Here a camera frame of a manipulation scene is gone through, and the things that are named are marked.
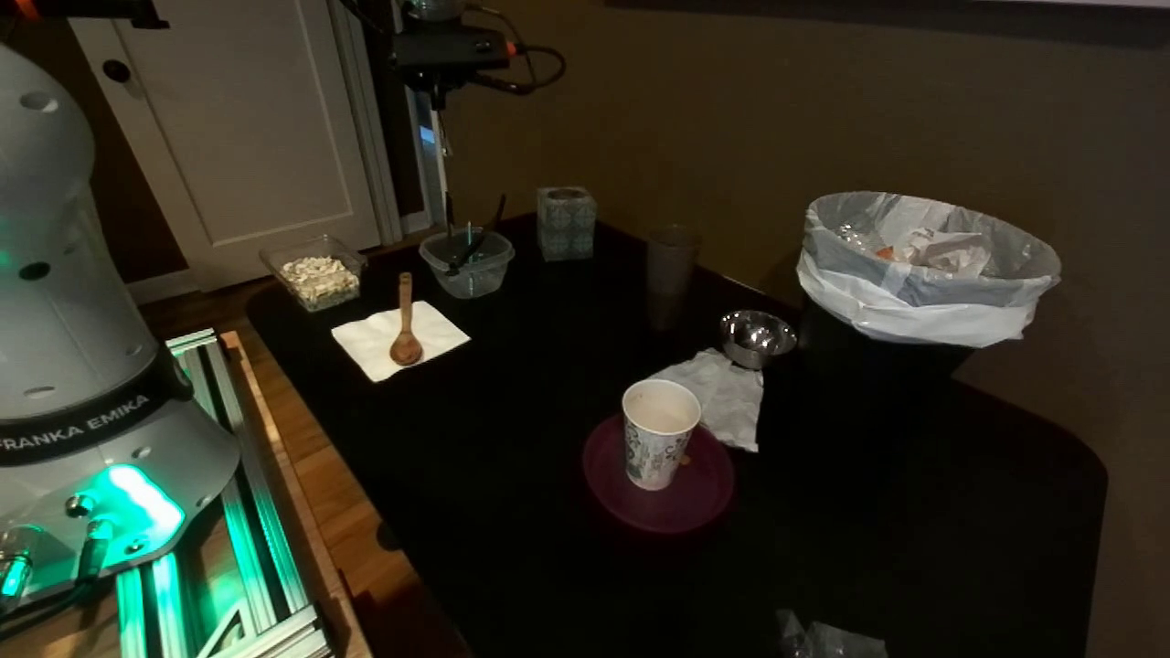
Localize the clear plastic lunchbox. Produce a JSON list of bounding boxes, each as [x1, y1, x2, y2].
[[417, 225, 519, 304]]

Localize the wooden spoon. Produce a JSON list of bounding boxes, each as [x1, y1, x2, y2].
[[386, 266, 428, 368]]

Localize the translucent plastic cup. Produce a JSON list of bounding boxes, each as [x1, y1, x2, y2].
[[639, 225, 700, 336]]

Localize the patterned paper cup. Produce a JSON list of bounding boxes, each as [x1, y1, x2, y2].
[[616, 377, 705, 498]]

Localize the black kitchen tongs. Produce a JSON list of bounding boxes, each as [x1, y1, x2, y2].
[[441, 193, 513, 278]]

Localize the crumpled white paper napkin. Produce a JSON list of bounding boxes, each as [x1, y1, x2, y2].
[[662, 348, 767, 456]]

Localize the flat white paper napkin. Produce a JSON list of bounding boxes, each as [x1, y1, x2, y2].
[[328, 301, 475, 389]]

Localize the small metal bowl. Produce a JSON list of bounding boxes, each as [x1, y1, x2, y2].
[[712, 309, 801, 372]]

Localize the maroon plate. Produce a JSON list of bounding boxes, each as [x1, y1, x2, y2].
[[576, 415, 738, 539]]

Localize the clear container with popcorn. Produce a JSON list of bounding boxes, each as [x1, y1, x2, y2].
[[260, 231, 370, 318]]

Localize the wooden base platform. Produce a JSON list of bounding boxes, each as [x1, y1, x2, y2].
[[216, 318, 375, 658]]

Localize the bin with white liner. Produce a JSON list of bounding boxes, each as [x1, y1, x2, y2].
[[792, 188, 1065, 350]]

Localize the white door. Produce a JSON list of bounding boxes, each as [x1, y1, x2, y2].
[[70, 0, 396, 293]]

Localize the black camera stand with cables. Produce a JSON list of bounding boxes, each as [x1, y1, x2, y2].
[[339, 0, 570, 238]]

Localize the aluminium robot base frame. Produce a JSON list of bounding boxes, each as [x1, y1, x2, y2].
[[0, 325, 336, 658]]

